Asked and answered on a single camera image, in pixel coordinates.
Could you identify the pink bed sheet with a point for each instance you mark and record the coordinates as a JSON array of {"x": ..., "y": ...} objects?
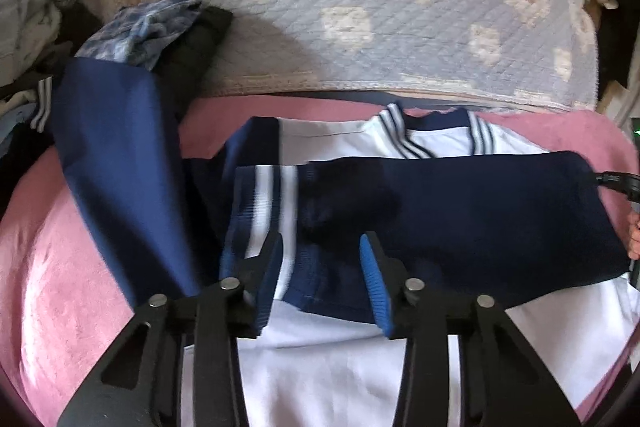
[{"x": 75, "y": 257}]

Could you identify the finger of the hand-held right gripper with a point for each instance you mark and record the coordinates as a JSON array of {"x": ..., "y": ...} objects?
[{"x": 612, "y": 181}]

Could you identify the quilted floral blanket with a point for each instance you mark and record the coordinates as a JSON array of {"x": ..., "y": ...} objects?
[{"x": 400, "y": 32}]

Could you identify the blue plaid garment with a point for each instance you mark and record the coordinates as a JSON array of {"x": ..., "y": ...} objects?
[{"x": 140, "y": 32}]

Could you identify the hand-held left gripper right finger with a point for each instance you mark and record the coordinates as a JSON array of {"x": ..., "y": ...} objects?
[{"x": 375, "y": 287}]

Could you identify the person's right hand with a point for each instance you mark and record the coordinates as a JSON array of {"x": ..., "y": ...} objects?
[{"x": 635, "y": 232}]

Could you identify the grey crumpled garment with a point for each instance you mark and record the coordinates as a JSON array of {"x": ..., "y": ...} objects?
[{"x": 35, "y": 7}]

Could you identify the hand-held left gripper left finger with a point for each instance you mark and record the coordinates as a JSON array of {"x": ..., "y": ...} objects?
[{"x": 270, "y": 287}]

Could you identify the white and navy striped jacket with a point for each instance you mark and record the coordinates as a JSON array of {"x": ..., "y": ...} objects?
[{"x": 450, "y": 217}]

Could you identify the black folded garment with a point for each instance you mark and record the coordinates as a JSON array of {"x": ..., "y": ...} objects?
[{"x": 200, "y": 47}]

